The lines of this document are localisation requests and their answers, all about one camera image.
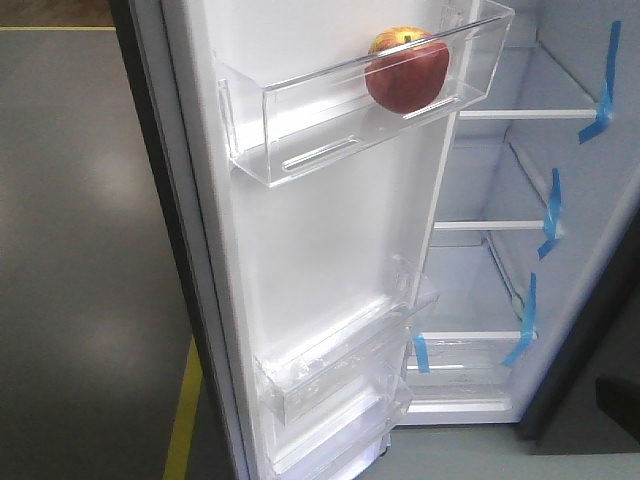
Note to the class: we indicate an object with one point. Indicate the dark grey fridge right door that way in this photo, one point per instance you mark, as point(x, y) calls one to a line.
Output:
point(586, 399)

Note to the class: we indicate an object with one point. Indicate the fridge shelf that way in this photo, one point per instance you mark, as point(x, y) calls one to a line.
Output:
point(494, 187)
point(530, 84)

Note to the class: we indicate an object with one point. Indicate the white fridge door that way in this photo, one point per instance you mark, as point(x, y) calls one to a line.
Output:
point(262, 266)

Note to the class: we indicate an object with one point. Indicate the clear door bin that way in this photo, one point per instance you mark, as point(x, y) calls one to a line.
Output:
point(322, 450)
point(295, 380)
point(276, 133)

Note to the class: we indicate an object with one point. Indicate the red yellow apple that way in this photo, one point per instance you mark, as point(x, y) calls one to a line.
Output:
point(408, 80)

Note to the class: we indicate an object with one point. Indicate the middle clear door bin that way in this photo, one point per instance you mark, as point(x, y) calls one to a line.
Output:
point(295, 380)

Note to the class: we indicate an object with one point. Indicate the white fridge body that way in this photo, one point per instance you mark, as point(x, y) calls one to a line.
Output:
point(487, 281)

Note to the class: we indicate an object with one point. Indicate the upper clear door bin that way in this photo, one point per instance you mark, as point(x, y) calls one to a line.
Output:
point(276, 133)

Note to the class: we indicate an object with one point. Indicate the lower clear door bin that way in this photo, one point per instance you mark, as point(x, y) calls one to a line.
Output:
point(322, 450)

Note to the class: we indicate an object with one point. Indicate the middle fridge shelf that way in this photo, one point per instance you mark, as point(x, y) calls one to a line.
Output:
point(494, 187)

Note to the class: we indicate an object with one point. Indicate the upper fridge shelf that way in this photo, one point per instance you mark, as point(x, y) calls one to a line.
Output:
point(530, 84)

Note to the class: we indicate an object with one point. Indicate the clear crisper drawer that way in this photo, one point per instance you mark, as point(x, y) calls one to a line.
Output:
point(464, 366)

